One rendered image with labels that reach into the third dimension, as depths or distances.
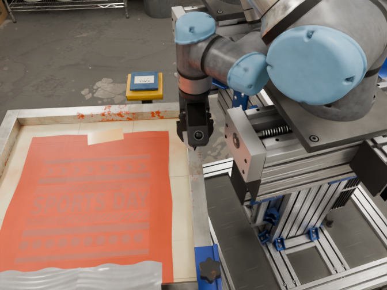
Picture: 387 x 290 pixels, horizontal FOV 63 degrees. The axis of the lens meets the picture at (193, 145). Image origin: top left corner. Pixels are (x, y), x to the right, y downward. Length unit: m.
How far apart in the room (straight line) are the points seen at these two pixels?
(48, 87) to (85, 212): 2.19
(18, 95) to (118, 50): 0.98
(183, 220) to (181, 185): 0.10
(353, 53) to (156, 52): 2.81
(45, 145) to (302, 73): 0.78
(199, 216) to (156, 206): 0.12
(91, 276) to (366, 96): 0.65
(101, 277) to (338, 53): 0.62
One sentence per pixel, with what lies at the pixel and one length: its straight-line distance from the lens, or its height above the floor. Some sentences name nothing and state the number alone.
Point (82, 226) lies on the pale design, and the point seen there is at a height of 0.96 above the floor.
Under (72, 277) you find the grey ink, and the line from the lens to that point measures 0.78.
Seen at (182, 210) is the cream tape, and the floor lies 0.96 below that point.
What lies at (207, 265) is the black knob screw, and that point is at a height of 1.07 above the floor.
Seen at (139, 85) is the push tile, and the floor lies 0.97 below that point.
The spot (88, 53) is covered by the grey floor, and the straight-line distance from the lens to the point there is 3.27.
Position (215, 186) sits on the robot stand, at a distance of 1.77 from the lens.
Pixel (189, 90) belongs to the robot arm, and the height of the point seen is 1.25.
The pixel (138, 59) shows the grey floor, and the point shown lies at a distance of 3.08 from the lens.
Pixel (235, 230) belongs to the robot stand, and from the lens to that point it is 1.65.
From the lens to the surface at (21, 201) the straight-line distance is 0.94.
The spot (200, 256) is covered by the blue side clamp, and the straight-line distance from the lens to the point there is 0.71.
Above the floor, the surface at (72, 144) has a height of 0.97.
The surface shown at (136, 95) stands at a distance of 1.15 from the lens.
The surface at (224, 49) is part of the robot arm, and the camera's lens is 0.58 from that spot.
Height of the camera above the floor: 1.67
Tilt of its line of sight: 48 degrees down
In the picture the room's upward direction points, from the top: straight up
